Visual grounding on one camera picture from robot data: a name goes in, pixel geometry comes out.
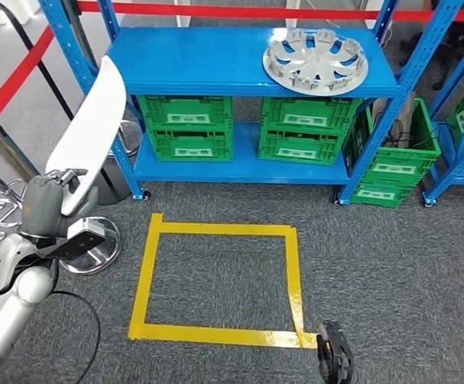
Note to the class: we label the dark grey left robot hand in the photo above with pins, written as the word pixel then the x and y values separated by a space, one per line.
pixel 42 206

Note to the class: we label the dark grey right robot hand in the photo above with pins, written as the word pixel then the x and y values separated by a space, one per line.
pixel 335 355

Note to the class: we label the white curved plastic panel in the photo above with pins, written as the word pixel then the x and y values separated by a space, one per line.
pixel 91 122

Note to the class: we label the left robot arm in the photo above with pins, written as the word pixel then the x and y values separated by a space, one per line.
pixel 11 307

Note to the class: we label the black stool with chrome base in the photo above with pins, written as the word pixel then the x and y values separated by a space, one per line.
pixel 5 206

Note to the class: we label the yellow floor tape rectangle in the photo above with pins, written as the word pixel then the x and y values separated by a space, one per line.
pixel 216 335

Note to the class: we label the white desk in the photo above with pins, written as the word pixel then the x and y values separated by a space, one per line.
pixel 184 22

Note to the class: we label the grey wheel cover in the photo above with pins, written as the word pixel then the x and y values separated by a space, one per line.
pixel 316 63

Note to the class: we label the black office chair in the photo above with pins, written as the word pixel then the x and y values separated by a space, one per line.
pixel 455 42

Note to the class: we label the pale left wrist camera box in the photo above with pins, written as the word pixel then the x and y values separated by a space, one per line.
pixel 80 241

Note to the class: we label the chrome stanchion post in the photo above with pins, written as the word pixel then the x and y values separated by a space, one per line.
pixel 8 154

